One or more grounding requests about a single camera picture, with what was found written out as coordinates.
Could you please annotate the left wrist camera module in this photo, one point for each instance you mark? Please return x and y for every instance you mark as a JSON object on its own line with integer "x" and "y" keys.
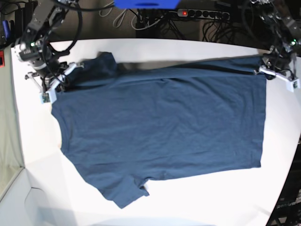
{"x": 293, "y": 85}

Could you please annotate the red black device at edge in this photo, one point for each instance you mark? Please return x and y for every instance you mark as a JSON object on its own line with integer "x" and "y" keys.
{"x": 2, "y": 59}

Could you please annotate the black power strip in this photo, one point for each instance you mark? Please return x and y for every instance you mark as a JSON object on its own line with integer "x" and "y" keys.
{"x": 203, "y": 14}

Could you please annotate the dark blue t-shirt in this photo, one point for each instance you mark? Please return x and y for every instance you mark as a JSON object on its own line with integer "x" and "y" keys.
{"x": 122, "y": 128}

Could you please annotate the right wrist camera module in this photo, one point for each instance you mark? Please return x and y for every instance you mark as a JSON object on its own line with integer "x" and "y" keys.
{"x": 48, "y": 97}

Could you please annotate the blue tool handle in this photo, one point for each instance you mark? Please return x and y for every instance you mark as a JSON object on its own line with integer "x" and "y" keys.
{"x": 6, "y": 28}

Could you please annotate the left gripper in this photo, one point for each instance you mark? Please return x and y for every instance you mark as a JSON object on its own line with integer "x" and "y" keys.
{"x": 278, "y": 64}

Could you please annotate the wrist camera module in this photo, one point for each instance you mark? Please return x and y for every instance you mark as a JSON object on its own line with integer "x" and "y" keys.
{"x": 293, "y": 85}
{"x": 48, "y": 97}

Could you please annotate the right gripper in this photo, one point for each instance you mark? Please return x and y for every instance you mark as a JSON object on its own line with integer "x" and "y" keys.
{"x": 51, "y": 76}

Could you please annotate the blue box overhead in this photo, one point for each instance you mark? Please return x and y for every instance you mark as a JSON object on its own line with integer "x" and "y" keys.
{"x": 146, "y": 4}

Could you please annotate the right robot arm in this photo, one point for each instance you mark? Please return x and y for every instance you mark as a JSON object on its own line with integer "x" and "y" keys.
{"x": 35, "y": 47}

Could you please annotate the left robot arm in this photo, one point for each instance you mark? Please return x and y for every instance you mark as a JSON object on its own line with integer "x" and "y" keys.
{"x": 285, "y": 44}

